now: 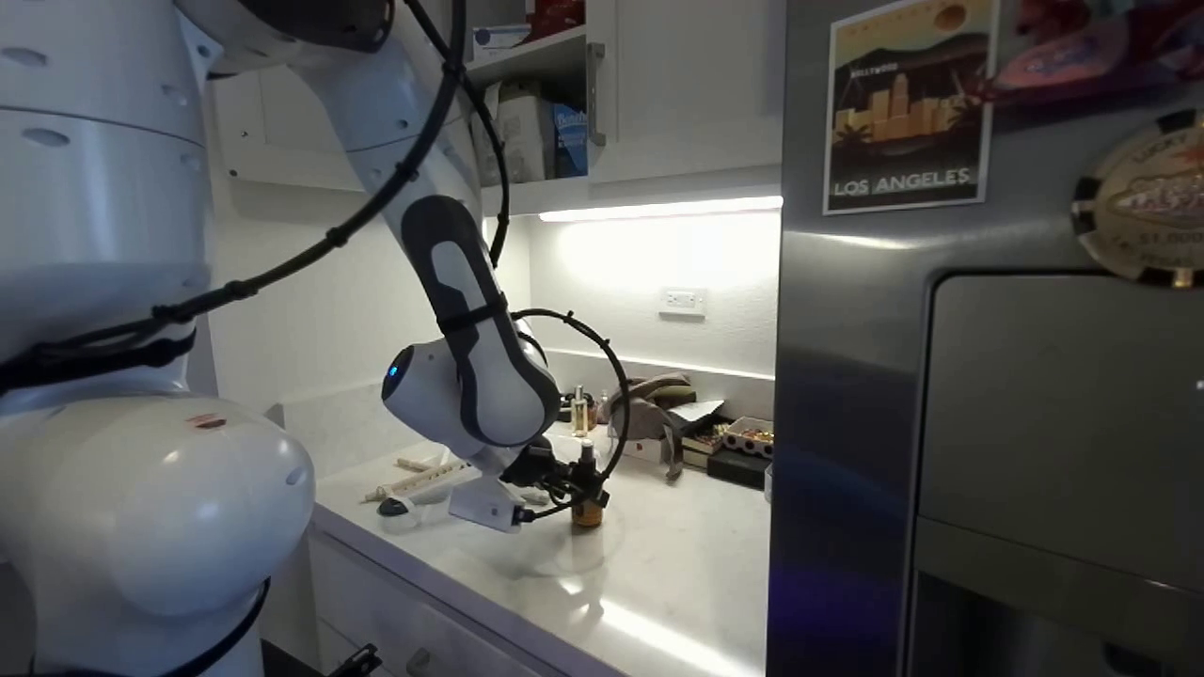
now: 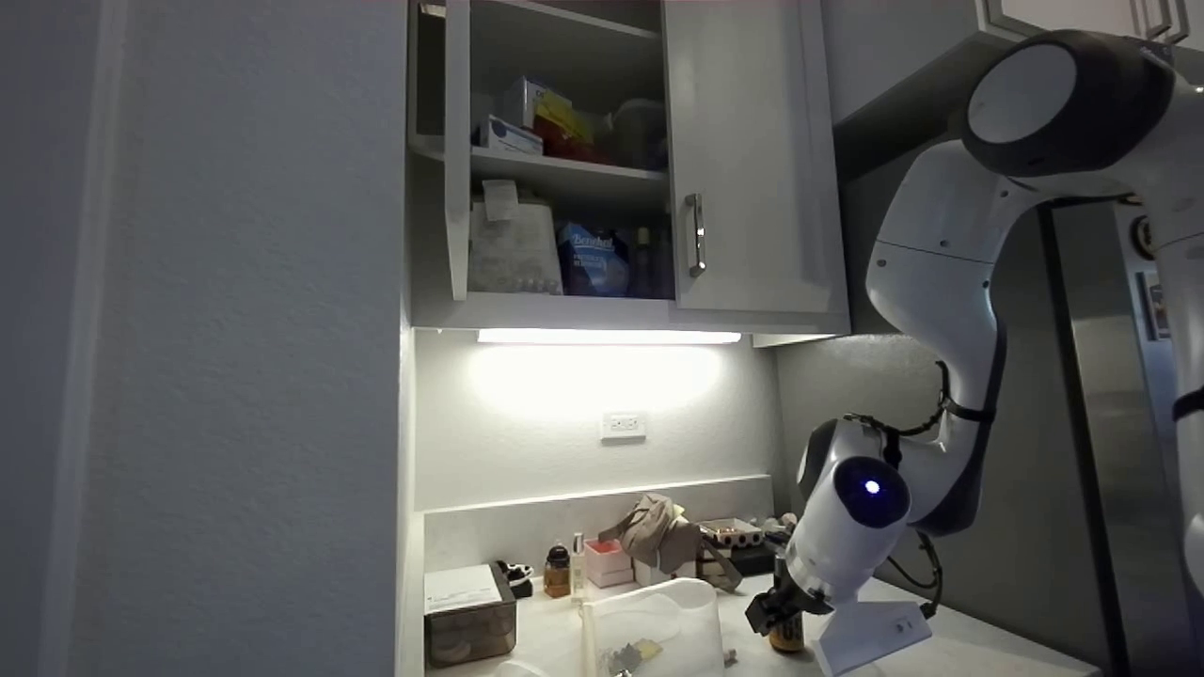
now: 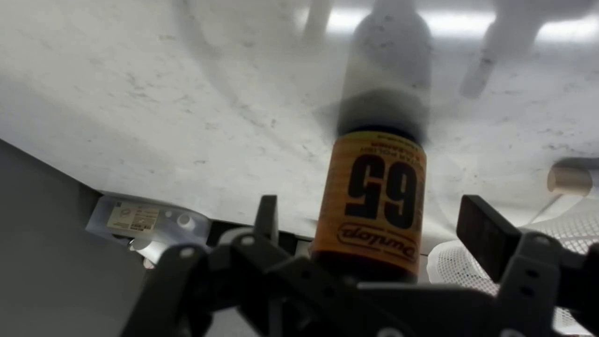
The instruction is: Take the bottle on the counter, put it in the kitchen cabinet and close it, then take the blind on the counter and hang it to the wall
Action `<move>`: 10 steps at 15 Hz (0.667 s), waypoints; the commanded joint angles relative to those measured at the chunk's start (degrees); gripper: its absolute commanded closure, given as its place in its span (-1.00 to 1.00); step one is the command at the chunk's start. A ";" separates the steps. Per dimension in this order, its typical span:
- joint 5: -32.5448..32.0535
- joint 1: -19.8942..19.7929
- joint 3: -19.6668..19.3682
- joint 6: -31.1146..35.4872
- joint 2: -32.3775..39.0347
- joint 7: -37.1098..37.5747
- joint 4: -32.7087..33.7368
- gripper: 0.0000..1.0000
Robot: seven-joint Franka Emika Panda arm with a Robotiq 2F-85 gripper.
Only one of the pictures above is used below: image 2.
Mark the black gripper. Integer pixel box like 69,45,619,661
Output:
743,556,831,636

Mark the white cabinet door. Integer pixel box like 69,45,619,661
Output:
662,0,839,318
441,0,477,306

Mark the small amber bottle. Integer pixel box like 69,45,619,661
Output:
541,541,577,603

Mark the under-cabinet light strip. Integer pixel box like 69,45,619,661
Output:
471,329,743,351

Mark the white kitchen cabinet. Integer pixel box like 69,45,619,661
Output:
406,0,857,339

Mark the small white carton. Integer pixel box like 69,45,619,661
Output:
577,534,638,596

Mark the small black object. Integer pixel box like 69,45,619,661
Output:
487,556,538,603

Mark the stainless steel refrigerator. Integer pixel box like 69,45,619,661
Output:
824,30,1204,677

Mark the brown wooden box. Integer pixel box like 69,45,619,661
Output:
422,562,520,670

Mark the blue bag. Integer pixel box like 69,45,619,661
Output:
556,217,634,301

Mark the red yellow box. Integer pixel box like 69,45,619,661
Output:
524,77,597,162

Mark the white box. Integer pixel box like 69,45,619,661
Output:
475,109,545,162

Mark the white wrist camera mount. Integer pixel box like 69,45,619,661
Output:
809,598,935,677

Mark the white wall outlet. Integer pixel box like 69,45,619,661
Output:
597,408,649,448

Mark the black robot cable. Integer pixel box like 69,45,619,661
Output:
839,356,999,621

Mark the metal cabinet handle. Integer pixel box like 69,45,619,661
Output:
678,187,711,281

